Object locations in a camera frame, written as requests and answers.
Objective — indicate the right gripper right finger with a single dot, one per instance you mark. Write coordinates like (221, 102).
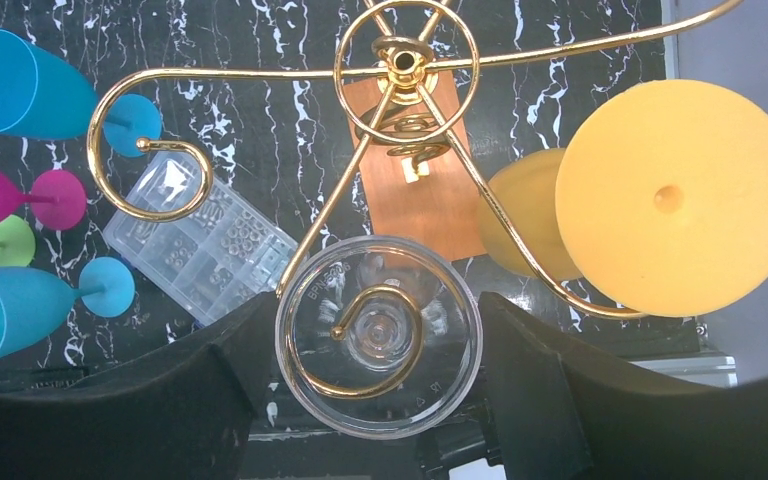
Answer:
(564, 409)

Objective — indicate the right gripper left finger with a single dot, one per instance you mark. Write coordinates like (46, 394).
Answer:
(182, 411)

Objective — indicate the clear wine glass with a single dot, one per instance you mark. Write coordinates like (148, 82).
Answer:
(378, 337)

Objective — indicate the blue plastic wine glass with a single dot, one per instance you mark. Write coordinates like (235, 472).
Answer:
(34, 303)

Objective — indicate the green plastic wine glass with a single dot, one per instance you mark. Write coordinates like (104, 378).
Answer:
(17, 242)

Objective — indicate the orange plastic wine glass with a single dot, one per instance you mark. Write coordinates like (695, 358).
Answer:
(660, 199)

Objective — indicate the teal plastic wine glass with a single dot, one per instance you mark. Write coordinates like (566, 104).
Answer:
(42, 96)

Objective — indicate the magenta plastic wine glass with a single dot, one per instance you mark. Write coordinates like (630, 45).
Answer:
(57, 198)

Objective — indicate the clear plastic screw box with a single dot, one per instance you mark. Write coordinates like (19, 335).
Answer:
(210, 262)

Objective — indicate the aluminium frame rail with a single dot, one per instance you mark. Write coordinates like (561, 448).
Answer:
(714, 369)

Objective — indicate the gold wire wine glass rack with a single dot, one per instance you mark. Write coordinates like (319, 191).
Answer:
(391, 106)

